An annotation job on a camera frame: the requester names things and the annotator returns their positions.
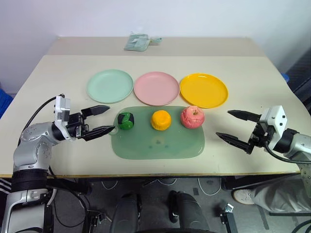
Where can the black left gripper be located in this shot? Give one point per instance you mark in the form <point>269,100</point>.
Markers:
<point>76,126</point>

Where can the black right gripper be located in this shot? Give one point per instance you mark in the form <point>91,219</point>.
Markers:
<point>261,136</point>

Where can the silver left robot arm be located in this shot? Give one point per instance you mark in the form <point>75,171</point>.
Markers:
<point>29,145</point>

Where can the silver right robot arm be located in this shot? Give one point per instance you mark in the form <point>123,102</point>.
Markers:
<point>300,145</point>

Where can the green and black toy fruit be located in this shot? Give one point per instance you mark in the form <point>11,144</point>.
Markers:
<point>125,121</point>

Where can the mint green plate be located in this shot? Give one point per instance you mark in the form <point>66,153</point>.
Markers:
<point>109,86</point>

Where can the yellow plate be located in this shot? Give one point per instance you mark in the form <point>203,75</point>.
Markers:
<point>204,91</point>

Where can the orange toy fruit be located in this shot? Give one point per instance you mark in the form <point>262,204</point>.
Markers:
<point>160,120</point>

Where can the pink plate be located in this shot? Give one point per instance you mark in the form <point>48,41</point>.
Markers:
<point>156,88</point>

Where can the red toy apple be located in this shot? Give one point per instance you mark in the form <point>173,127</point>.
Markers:
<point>192,117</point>

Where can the translucent green cutting mat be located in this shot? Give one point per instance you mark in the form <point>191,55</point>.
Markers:
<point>158,145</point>

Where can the white sneaker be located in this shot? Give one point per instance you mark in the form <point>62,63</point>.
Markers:
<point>243,196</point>

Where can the grey trouser leg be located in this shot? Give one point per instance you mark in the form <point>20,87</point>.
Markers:
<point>279,196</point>

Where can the black textured case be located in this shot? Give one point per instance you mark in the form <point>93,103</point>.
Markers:
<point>300,77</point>

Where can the folded pale green cloth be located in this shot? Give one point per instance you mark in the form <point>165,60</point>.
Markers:
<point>136,42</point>

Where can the blue plastic crate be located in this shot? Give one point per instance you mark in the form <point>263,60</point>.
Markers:
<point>5,102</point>

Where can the dark rounded shape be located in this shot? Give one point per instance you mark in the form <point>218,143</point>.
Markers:
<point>189,213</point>
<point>126,213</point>

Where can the black floor clamp device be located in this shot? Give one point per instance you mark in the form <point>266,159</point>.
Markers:
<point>94,221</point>

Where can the black white-striped trouser leg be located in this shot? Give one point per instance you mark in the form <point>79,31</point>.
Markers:
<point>4,187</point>

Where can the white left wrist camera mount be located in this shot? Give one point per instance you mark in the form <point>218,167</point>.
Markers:
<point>62,109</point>

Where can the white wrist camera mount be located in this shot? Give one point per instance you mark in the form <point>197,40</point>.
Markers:
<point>277,116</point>
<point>62,109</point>

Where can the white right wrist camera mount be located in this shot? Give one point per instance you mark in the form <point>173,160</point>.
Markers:
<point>277,116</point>

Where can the aluminium frame bracket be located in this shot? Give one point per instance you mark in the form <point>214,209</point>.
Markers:
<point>229,216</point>

